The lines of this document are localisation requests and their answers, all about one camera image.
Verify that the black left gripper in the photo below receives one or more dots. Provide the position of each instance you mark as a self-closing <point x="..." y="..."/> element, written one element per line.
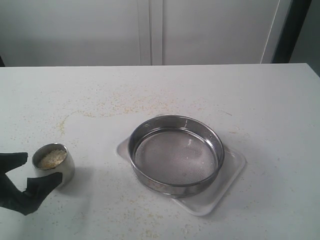
<point x="38" y="188"/>

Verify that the yellow grain mixture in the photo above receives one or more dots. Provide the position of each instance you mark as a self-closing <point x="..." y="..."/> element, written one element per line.
<point x="52" y="159"/>

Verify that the stainless steel cup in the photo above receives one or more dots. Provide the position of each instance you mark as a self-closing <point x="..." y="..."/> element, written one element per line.
<point x="67" y="167"/>

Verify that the round steel mesh sieve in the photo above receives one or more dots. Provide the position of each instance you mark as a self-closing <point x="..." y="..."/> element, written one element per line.
<point x="175" y="156"/>

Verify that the white cabinet doors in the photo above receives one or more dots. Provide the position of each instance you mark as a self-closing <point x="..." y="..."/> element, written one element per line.
<point x="140" y="32"/>

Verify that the white plastic tray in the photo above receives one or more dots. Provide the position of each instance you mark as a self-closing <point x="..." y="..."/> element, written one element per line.
<point x="203" y="203"/>

